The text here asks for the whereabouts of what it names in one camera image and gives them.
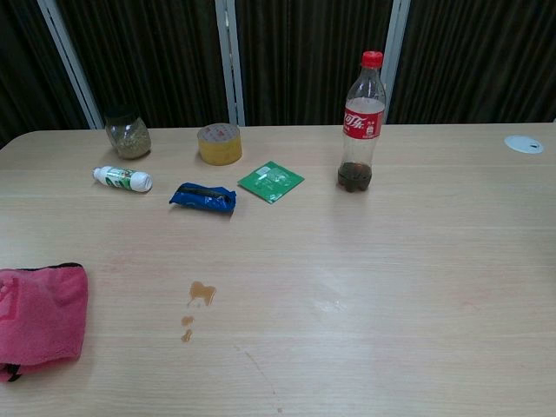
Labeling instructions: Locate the yellow tape roll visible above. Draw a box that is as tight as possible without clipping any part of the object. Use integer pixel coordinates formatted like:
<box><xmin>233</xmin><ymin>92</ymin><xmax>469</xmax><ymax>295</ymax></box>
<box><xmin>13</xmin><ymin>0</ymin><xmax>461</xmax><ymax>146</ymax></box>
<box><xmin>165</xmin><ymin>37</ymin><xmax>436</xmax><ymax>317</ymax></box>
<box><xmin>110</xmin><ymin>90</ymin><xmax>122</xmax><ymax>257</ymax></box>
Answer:
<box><xmin>196</xmin><ymin>122</ymin><xmax>244</xmax><ymax>166</ymax></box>

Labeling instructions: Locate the pink cloth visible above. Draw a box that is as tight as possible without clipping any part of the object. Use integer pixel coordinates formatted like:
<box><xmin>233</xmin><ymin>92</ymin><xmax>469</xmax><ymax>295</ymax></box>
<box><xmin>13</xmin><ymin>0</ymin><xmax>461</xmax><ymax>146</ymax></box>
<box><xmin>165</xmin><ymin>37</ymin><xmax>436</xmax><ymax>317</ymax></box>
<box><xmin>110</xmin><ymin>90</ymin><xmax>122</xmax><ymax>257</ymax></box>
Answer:
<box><xmin>0</xmin><ymin>261</ymin><xmax>89</xmax><ymax>384</ymax></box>

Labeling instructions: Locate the green sachet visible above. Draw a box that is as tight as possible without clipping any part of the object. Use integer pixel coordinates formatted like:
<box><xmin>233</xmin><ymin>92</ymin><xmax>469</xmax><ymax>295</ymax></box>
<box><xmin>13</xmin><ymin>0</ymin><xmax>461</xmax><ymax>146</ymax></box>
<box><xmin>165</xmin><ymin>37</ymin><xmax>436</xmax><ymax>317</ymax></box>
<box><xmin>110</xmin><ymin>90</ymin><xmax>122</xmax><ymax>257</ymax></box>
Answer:
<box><xmin>236</xmin><ymin>161</ymin><xmax>306</xmax><ymax>204</ymax></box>

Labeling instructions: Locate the grey partition post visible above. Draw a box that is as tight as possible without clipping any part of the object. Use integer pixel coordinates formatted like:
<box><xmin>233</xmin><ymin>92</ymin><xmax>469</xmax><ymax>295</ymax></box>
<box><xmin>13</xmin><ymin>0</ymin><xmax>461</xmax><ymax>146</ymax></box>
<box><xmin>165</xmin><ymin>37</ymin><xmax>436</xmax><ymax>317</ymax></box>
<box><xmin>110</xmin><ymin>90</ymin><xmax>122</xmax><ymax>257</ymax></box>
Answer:
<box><xmin>36</xmin><ymin>0</ymin><xmax>105</xmax><ymax>130</ymax></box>
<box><xmin>215</xmin><ymin>0</ymin><xmax>247</xmax><ymax>128</ymax></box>
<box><xmin>379</xmin><ymin>0</ymin><xmax>412</xmax><ymax>123</ymax></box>

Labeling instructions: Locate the brown liquid spill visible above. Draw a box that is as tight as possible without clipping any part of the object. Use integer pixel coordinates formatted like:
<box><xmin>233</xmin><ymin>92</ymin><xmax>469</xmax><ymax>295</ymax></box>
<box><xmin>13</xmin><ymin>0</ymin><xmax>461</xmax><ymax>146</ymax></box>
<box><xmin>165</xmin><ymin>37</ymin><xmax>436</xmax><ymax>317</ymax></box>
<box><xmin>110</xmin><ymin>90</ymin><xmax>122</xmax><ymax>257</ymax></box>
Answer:
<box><xmin>180</xmin><ymin>281</ymin><xmax>218</xmax><ymax>344</ymax></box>

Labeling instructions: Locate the cola bottle red cap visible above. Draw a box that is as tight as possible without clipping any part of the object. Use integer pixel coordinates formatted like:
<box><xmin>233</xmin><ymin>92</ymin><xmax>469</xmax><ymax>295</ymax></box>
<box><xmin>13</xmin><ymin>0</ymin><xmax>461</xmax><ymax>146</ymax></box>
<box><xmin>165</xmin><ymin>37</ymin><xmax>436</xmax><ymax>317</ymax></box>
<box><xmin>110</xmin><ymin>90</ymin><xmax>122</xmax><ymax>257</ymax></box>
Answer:
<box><xmin>336</xmin><ymin>50</ymin><xmax>387</xmax><ymax>193</ymax></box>

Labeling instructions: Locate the white table cable grommet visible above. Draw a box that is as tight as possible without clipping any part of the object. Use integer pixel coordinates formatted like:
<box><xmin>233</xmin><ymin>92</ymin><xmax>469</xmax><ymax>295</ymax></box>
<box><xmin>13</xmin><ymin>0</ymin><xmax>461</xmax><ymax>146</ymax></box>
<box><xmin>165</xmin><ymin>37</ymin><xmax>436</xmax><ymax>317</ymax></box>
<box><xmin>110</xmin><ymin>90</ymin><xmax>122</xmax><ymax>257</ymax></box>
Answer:
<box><xmin>504</xmin><ymin>135</ymin><xmax>545</xmax><ymax>156</ymax></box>

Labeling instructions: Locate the white green small bottle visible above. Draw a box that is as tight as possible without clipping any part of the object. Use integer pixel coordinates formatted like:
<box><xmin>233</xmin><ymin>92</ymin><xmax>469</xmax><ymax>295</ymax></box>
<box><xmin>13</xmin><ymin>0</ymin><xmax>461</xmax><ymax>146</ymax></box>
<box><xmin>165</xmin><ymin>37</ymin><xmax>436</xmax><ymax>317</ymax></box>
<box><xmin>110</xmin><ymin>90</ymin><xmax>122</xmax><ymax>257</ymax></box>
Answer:
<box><xmin>91</xmin><ymin>166</ymin><xmax>154</xmax><ymax>194</ymax></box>

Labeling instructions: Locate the glass jar with seeds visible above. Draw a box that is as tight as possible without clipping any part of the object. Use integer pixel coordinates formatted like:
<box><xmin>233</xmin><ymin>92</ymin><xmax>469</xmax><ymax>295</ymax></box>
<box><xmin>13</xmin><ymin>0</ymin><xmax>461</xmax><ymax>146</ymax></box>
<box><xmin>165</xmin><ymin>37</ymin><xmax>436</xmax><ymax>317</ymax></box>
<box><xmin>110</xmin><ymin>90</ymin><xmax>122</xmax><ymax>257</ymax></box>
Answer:
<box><xmin>104</xmin><ymin>107</ymin><xmax>153</xmax><ymax>160</ymax></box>

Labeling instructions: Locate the blue snack packet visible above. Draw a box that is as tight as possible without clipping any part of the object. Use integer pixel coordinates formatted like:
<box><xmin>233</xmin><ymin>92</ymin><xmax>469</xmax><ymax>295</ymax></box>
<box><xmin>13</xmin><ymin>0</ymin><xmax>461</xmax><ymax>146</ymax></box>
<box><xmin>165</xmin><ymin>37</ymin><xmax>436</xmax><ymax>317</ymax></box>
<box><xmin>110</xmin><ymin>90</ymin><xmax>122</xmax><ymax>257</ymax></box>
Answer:
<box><xmin>169</xmin><ymin>182</ymin><xmax>237</xmax><ymax>217</ymax></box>

